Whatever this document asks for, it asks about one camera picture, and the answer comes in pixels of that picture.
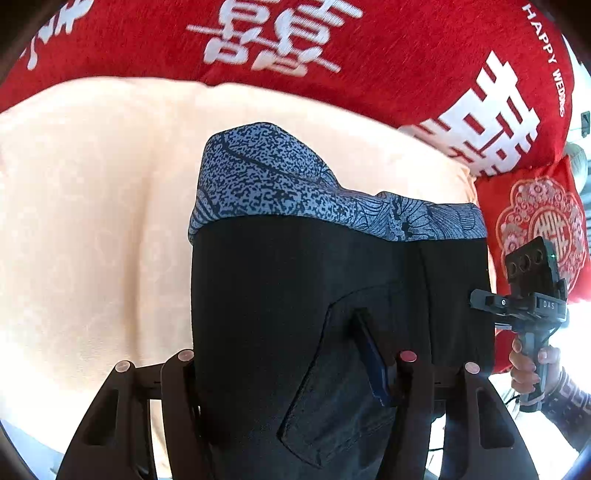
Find red and white printed blanket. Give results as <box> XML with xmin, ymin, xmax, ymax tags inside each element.
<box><xmin>0</xmin><ymin>0</ymin><xmax>578</xmax><ymax>178</ymax></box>

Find person's right hand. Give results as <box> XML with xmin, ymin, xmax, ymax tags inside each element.
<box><xmin>509</xmin><ymin>338</ymin><xmax>563</xmax><ymax>404</ymax></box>

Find red embroidered pillow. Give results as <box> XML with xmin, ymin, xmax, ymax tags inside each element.
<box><xmin>473</xmin><ymin>154</ymin><xmax>589</xmax><ymax>305</ymax></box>

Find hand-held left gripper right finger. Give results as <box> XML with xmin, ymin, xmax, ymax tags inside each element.
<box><xmin>353</xmin><ymin>308</ymin><xmax>541</xmax><ymax>480</ymax></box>

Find person's right forearm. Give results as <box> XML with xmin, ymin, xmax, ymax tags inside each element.
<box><xmin>541</xmin><ymin>367</ymin><xmax>591</xmax><ymax>454</ymax></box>

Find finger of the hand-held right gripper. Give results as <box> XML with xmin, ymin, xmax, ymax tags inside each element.
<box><xmin>470</xmin><ymin>289</ymin><xmax>509</xmax><ymax>315</ymax></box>

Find peach bed sheet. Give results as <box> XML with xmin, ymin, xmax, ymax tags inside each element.
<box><xmin>0</xmin><ymin>76</ymin><xmax>499</xmax><ymax>480</ymax></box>

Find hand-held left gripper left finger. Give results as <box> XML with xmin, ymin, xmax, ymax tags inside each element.
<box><xmin>55</xmin><ymin>349</ymin><xmax>206</xmax><ymax>480</ymax></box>

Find black pants with blue-grey waistband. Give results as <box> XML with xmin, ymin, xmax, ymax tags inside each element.
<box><xmin>187</xmin><ymin>121</ymin><xmax>496</xmax><ymax>480</ymax></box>

